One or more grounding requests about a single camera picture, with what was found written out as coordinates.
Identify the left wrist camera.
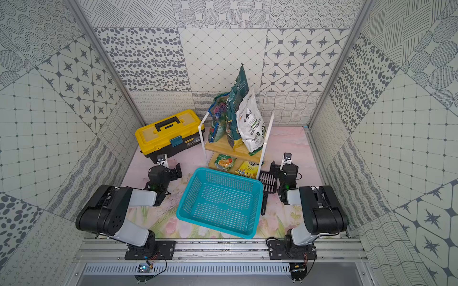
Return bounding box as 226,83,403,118
156,154,168,168

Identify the teal plastic basket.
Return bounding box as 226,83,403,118
177,168,264,239

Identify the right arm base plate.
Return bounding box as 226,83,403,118
266,240,317,260

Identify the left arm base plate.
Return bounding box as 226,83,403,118
124,240,177,260

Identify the blue green fertilizer bag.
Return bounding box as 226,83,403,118
208,93,229,143

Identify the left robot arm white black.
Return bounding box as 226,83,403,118
75,164,182,257

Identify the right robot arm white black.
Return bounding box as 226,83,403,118
270,159,348,256

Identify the aluminium mounting rail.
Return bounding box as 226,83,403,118
74,238,369,263

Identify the yellow black toolbox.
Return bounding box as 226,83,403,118
135,109,205,164

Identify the black slotted scoop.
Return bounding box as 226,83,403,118
258,171,277,216

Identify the green fruit picture bag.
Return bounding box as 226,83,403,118
214,154,236,172

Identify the white wooden two-tier shelf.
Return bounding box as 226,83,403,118
198,111,276,179

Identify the white green fertilizer bag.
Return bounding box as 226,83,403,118
236,89,266,153

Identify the yellow flower fertilizer bag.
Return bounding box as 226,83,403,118
236,161,259,179

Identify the dark green fertilizer bag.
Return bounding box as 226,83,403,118
225,64,249,149

